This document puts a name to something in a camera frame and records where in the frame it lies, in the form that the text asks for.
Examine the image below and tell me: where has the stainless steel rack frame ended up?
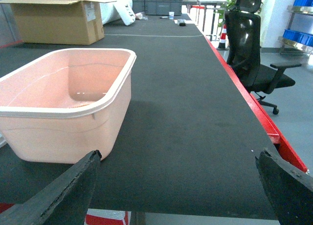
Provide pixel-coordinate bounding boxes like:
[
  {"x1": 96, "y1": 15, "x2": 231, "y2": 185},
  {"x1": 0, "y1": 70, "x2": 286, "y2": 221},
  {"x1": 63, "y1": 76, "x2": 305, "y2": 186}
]
[{"x1": 278, "y1": 0, "x2": 313, "y2": 56}]

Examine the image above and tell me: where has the black table mat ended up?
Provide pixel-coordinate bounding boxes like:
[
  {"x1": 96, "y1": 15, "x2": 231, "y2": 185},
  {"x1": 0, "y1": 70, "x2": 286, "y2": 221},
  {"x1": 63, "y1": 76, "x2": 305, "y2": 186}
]
[{"x1": 0, "y1": 13, "x2": 279, "y2": 220}]

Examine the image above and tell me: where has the potted green plant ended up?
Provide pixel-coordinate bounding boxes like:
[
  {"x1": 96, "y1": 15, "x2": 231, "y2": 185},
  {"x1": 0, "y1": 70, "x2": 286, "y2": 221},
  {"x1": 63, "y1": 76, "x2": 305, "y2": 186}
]
[{"x1": 218, "y1": 0, "x2": 263, "y2": 28}]

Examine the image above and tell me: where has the pink plastic storage box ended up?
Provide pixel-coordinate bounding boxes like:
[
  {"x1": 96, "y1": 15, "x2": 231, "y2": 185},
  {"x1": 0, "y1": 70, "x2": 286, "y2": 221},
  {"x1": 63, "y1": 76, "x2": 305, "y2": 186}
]
[{"x1": 0, "y1": 48, "x2": 136, "y2": 164}]

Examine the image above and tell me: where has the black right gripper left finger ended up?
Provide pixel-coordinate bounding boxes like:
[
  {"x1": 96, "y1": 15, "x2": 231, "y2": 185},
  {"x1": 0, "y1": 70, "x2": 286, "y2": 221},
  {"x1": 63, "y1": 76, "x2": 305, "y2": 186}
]
[{"x1": 0, "y1": 150, "x2": 102, "y2": 225}]

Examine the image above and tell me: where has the grey plastic crate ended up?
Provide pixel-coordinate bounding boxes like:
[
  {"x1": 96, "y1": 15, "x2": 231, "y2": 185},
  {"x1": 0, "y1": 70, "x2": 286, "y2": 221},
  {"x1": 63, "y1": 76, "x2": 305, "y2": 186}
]
[{"x1": 132, "y1": 0, "x2": 183, "y2": 16}]

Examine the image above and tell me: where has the brown cardboard box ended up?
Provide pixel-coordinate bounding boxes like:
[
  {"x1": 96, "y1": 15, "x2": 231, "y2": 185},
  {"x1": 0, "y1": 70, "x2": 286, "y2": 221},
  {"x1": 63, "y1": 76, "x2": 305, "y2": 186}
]
[{"x1": 0, "y1": 0, "x2": 115, "y2": 45}]

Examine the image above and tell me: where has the black office chair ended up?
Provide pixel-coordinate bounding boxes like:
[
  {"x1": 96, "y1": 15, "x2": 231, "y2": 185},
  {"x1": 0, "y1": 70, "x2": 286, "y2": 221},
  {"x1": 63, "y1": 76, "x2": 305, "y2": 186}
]
[{"x1": 224, "y1": 0, "x2": 302, "y2": 115}]

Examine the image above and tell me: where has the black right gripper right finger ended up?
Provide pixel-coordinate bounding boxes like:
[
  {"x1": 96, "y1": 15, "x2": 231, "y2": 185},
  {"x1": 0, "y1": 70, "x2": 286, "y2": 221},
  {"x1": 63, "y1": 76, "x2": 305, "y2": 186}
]
[{"x1": 255, "y1": 148, "x2": 313, "y2": 225}]

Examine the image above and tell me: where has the red metal table frame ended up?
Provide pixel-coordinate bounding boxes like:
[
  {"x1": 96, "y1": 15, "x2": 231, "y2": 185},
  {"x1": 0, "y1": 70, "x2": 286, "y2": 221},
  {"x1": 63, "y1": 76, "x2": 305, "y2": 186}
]
[{"x1": 0, "y1": 30, "x2": 308, "y2": 225}]

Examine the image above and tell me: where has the white paper cup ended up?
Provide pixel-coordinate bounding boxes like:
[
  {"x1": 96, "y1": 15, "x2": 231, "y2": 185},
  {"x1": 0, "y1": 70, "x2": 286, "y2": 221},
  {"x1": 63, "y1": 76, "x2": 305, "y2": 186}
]
[{"x1": 168, "y1": 11, "x2": 175, "y2": 20}]

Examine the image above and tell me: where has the black tape roll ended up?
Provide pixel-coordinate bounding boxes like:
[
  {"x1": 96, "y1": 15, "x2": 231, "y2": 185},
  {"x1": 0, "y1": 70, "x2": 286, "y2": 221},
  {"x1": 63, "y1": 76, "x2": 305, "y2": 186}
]
[{"x1": 177, "y1": 19, "x2": 186, "y2": 26}]

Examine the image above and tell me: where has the red white traffic cone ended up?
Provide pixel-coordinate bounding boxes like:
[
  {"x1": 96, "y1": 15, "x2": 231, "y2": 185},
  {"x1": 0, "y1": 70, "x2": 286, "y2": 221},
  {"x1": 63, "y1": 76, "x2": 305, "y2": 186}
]
[{"x1": 216, "y1": 24, "x2": 228, "y2": 50}]

